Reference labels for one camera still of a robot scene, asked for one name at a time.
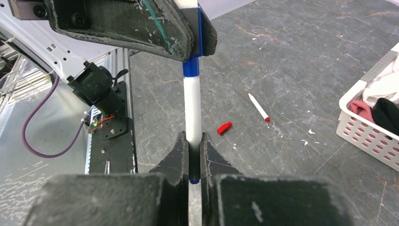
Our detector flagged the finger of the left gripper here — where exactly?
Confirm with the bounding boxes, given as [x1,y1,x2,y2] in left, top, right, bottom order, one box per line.
[44,0,192,62]
[198,6,218,57]

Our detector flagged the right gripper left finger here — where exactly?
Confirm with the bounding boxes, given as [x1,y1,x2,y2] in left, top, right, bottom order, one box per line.
[24,131,189,226]

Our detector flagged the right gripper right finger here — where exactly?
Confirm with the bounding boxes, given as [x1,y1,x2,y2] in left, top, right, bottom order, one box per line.
[200,133,354,226]

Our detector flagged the blue marker cap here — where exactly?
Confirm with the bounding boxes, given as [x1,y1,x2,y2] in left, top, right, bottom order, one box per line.
[174,0,203,77]

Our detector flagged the red marker cap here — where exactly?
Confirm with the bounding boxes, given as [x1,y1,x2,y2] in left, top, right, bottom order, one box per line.
[217,121,232,136]

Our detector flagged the red white marker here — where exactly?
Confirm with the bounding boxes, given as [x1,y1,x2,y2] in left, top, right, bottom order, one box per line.
[248,93,271,123]

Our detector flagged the white plastic basket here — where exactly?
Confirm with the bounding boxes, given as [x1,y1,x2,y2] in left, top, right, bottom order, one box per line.
[336,44,399,171]

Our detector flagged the white marker pen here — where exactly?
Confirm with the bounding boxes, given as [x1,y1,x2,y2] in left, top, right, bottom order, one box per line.
[184,76,202,184]

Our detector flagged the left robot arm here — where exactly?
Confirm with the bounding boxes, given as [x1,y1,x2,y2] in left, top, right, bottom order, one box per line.
[0,0,217,115]

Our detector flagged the black cloth in basket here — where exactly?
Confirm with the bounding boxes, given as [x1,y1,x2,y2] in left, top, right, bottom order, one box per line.
[371,98,399,136]

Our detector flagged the white cloth in basket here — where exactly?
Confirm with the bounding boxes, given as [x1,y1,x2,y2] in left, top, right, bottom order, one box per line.
[362,56,399,107]

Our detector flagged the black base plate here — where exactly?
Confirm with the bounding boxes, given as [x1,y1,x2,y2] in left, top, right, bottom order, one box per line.
[84,81,138,174]

